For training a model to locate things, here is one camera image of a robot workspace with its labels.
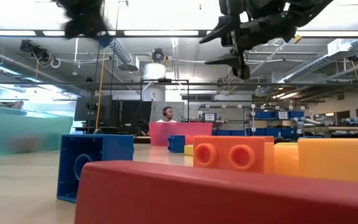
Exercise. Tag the silver flexible duct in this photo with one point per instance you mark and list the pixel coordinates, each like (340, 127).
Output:
(118, 49)

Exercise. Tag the black hanging camera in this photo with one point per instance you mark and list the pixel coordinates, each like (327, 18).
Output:
(33, 49)
(158, 55)

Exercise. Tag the blue storage bin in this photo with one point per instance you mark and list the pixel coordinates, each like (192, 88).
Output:
(219, 132)
(266, 132)
(291, 132)
(297, 114)
(263, 114)

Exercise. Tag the small orange block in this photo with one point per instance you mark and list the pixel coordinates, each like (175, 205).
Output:
(259, 155)

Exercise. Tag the small blue block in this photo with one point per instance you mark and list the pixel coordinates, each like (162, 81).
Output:
(179, 143)
(117, 146)
(105, 40)

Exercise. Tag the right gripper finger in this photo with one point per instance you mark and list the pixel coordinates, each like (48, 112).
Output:
(222, 28)
(235, 60)

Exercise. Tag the silver duct pipe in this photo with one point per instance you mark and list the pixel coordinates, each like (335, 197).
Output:
(315, 63)

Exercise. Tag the black monitor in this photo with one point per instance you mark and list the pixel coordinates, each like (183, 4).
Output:
(85, 109)

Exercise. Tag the person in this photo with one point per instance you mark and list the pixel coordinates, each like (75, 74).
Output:
(167, 113)

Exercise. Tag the white cylindrical lamp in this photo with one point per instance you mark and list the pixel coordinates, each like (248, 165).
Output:
(154, 71)

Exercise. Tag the long red block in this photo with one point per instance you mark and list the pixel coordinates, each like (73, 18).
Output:
(228, 202)

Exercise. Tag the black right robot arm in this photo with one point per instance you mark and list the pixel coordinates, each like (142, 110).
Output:
(309, 9)

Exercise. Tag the long yellow block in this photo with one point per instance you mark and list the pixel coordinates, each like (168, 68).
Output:
(189, 150)

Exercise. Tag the white sign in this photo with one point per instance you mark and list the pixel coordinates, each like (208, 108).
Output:
(209, 117)

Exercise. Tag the red plastic bin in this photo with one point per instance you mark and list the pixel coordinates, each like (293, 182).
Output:
(160, 133)

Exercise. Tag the yellow hanging tag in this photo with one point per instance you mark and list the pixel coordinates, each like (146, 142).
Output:
(297, 39)

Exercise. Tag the black horizontal rail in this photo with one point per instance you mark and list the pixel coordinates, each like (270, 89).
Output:
(197, 84)

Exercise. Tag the green translucent plastic bin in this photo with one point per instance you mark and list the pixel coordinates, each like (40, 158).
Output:
(26, 133)

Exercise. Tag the grey partition panel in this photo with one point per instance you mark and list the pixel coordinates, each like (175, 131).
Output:
(157, 105)

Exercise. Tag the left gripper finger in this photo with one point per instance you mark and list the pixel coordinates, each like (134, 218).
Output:
(85, 29)

